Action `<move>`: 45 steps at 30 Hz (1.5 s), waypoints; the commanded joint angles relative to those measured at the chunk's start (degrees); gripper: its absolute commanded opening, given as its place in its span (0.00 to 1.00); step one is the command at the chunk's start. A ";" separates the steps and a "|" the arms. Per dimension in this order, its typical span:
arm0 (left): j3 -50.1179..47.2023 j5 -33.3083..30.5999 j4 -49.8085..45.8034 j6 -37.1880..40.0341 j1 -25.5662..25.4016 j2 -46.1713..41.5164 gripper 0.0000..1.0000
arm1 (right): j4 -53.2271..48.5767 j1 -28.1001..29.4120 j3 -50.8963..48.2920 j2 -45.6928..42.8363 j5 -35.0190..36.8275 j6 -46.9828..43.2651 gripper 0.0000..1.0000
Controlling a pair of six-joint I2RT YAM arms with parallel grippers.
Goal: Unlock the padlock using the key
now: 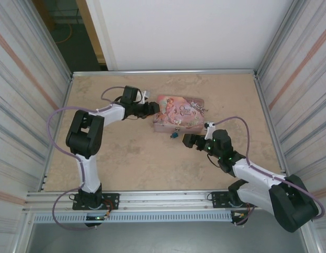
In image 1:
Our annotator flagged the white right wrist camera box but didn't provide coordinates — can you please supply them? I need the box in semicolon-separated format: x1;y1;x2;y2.
204;121;216;140

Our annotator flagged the aluminium table edge rail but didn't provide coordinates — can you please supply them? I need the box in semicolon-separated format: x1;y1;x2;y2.
253;73;288;178
70;69;258;79
41;75;74;192

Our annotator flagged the wide aluminium mounting rail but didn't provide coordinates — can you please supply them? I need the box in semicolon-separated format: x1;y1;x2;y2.
25;191;258;213

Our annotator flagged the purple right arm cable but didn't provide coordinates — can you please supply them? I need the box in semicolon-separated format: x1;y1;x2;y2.
211;117;326;222

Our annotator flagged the grey slotted cable duct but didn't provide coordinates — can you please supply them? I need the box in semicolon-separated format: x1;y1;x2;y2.
33;212;234;224

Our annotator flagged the wooden door frame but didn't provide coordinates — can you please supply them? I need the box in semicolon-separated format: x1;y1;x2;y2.
75;0;118;71

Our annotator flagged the pink rabbit print tin box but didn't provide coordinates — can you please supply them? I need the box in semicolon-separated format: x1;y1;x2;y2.
152;94;206;134

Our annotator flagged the aluminium corner post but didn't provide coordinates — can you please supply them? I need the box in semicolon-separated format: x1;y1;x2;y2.
256;0;302;76

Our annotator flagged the orange background cable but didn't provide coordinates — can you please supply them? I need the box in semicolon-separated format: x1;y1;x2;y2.
56;23;74;44

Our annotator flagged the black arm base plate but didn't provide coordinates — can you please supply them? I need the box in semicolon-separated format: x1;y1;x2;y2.
209;191;245;209
72;193;120;211

